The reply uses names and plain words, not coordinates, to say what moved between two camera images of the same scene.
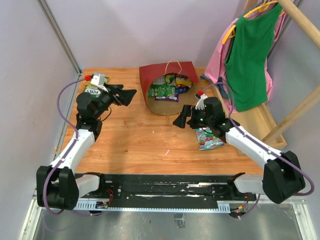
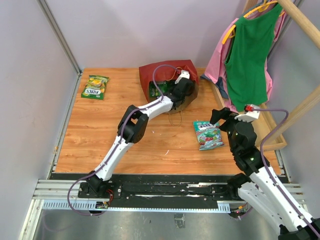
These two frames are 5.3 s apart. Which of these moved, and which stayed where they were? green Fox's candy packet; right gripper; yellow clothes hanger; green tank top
Moved: right gripper
Stayed: green tank top; green Fox's candy packet; yellow clothes hanger
